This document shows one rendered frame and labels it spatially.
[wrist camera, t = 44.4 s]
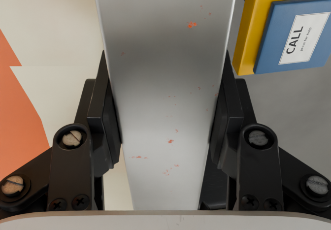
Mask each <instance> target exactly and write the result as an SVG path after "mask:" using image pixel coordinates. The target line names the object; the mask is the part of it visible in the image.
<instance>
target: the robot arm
mask: <svg viewBox="0 0 331 230"><path fill-rule="evenodd" d="M120 149H121V139H120V134H119V128H118V123H117V118H116V112H115V107H114V101H113V96H112V90H111V86H110V80H109V75H108V69H107V64H106V58H105V53H104V50H103V51H102V55H101V59H100V63H99V68H98V72H97V76H96V78H88V79H86V80H85V83H84V87H83V91H82V94H81V98H80V101H79V105H78V109H77V112H76V116H75V119H74V123H72V124H68V125H65V126H63V127H61V128H60V129H59V130H58V131H57V132H56V133H55V135H54V137H53V144H52V147H50V148H49V149H47V150H46V151H44V152H43V153H41V154H40V155H38V156H37V157H35V158H34V159H32V160H31V161H29V162H27V163H26V164H24V165H23V166H21V167H20V168H18V169H17V170H15V171H14V172H12V173H11V174H9V175H8V176H6V177H5V178H3V179H2V180H1V181H0V230H331V181H330V180H329V179H327V178H326V177H325V176H323V175H322V174H320V173H319V172H317V171H316V170H314V169H312V168H311V167H309V166H308V165H306V164H305V163H303V162H302V161H300V160H299V159H297V158H296V157H294V156H293V155H291V154H289V153H288V152H286V151H285V150H283V149H282V148H280V147H279V146H278V138H277V135H276V134H275V132H274V131H273V130H272V129H271V128H269V127H268V126H266V125H263V124H259V123H257V120H256V117H255V113H254V109H253V106H252V103H251V99H250V95H249V92H248V88H247V84H246V81H245V79H243V78H235V77H234V73H233V69H232V64H231V60H230V56H229V52H228V50H227V52H226V57H225V63H224V68H223V74H222V79H221V85H220V90H219V95H218V100H217V106H216V111H215V117H214V122H213V128H212V133H211V139H210V151H211V158H212V162H213V163H215V164H216V165H217V168H218V169H222V171H223V172H224V173H226V174H227V175H228V179H227V201H226V210H105V206H104V186H103V175H104V174H105V173H106V172H108V171H109V169H113V168H114V165H115V164H116V163H118V162H119V157H120Z"/></svg>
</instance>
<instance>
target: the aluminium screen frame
mask: <svg viewBox="0 0 331 230"><path fill-rule="evenodd" d="M235 2H236V0H95V3H96V8H97V14H98V19H99V26H100V32H101V37H102V42H103V47H104V53H105V58H106V64H107V69H108V75H109V80H110V86H111V90H112V96H113V101H114V107H115V112H116V118H117V123H118V128H119V134H120V139H121V144H122V150H123V155H124V161H125V166H126V171H127V177H128V182H129V188H130V193H131V198H132V205H133V210H198V205H199V198H200V193H201V188H202V182H203V177H204V171H205V166H206V160H207V155H208V149H209V144H210V139H211V133H212V128H213V122H214V117H215V111H216V106H217V100H218V95H219V90H220V85H221V79H222V74H223V68H224V63H225V57H226V52H227V47H228V41H229V36H230V31H231V25H232V18H233V12H234V7H235Z"/></svg>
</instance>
